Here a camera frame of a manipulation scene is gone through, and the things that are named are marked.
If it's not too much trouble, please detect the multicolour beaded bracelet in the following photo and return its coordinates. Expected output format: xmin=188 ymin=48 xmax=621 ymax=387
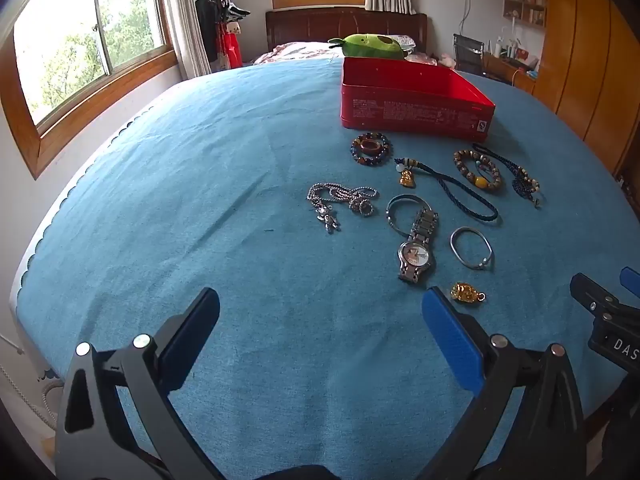
xmin=350 ymin=132 xmax=392 ymax=166

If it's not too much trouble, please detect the brown beaded bracelet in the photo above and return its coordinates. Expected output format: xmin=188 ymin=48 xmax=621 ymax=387
xmin=453 ymin=148 xmax=502 ymax=192

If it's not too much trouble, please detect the red tin box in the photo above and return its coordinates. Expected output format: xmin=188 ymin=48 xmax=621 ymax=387
xmin=340 ymin=56 xmax=496 ymax=142

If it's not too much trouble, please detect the plain silver bangle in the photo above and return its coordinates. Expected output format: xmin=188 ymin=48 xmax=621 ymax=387
xmin=450 ymin=226 xmax=495 ymax=271

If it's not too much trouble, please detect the black chair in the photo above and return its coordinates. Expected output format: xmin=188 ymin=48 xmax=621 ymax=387
xmin=452 ymin=33 xmax=486 ymax=77

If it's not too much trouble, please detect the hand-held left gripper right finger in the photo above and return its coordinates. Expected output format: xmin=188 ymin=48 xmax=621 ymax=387
xmin=421 ymin=286 xmax=586 ymax=480

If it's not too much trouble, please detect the pink quilt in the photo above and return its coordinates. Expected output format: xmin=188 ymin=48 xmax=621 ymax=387
xmin=252 ymin=41 xmax=346 ymax=65

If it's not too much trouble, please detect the wooden coat rack with clothes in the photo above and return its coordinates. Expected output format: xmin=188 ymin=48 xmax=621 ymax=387
xmin=195 ymin=0 xmax=251 ymax=73

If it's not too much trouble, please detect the patterned silver bangle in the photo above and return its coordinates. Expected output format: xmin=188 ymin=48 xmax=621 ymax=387
xmin=386 ymin=194 xmax=433 ymax=237

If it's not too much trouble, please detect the silver wristwatch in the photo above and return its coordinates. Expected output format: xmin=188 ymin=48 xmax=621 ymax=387
xmin=397 ymin=208 xmax=440 ymax=286

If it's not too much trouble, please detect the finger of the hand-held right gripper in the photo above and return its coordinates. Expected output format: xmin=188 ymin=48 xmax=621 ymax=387
xmin=619 ymin=266 xmax=640 ymax=306
xmin=570 ymin=273 xmax=622 ymax=328

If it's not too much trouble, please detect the blue blanket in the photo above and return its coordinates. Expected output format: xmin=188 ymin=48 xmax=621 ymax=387
xmin=10 ymin=55 xmax=640 ymax=480

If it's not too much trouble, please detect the white cord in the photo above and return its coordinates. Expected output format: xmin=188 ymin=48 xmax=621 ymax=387
xmin=0 ymin=335 xmax=60 ymax=431

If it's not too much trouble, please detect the wooden wall shelf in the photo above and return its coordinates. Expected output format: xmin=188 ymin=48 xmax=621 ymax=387
xmin=502 ymin=0 xmax=549 ymax=28

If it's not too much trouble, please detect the wooden wardrobe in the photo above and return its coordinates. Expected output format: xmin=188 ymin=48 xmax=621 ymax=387
xmin=480 ymin=0 xmax=640 ymax=177

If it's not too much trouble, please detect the dark wooden headboard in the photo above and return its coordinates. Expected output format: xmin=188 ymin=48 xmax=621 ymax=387
xmin=265 ymin=8 xmax=428 ymax=55

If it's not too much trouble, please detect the silver chain bear pendant necklace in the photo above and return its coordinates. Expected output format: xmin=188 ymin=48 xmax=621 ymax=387
xmin=306 ymin=182 xmax=379 ymax=234

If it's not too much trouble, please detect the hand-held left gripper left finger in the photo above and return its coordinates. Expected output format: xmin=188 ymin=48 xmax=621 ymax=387
xmin=54 ymin=287 xmax=221 ymax=480

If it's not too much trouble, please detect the gold pendant blue cord necklace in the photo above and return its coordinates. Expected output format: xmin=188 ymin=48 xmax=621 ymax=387
xmin=394 ymin=157 xmax=501 ymax=223

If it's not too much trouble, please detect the wooden desk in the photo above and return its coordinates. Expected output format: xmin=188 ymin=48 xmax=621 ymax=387
xmin=482 ymin=52 xmax=540 ymax=95

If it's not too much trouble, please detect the gold charm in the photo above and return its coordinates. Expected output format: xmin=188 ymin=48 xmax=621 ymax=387
xmin=448 ymin=282 xmax=487 ymax=305

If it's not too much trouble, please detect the large wooden frame window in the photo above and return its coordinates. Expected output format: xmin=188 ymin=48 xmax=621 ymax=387
xmin=0 ymin=0 xmax=180 ymax=181

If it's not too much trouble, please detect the green avocado plush toy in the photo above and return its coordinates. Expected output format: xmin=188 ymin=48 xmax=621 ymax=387
xmin=327 ymin=33 xmax=404 ymax=60

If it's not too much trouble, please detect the dark blue beaded cord necklace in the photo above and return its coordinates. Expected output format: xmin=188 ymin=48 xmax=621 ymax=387
xmin=471 ymin=142 xmax=543 ymax=209

